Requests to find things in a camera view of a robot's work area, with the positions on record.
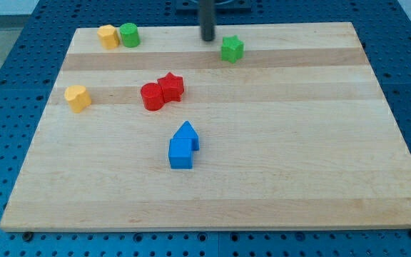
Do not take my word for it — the green star block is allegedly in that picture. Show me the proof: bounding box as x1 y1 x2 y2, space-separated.
220 35 244 64

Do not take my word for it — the red star block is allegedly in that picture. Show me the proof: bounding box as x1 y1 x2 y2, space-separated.
157 72 184 103

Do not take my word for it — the blue triangle block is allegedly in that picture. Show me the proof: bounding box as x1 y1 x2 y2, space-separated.
173 121 200 151

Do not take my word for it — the blue cube block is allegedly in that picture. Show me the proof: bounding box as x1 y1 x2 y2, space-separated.
168 138 193 169

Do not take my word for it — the red cylinder block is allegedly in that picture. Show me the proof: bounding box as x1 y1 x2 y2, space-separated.
141 83 165 111

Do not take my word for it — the wooden board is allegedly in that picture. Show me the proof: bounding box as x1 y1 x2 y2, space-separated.
0 22 411 232

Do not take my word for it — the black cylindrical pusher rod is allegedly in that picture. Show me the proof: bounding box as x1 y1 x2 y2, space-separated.
198 0 215 41

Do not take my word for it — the green cylinder block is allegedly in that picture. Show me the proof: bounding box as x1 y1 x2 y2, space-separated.
120 23 141 48

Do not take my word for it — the yellow heart block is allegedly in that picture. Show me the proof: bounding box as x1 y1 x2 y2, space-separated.
64 85 91 114

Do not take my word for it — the yellow hexagon block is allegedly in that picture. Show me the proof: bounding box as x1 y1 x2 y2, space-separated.
97 24 120 50

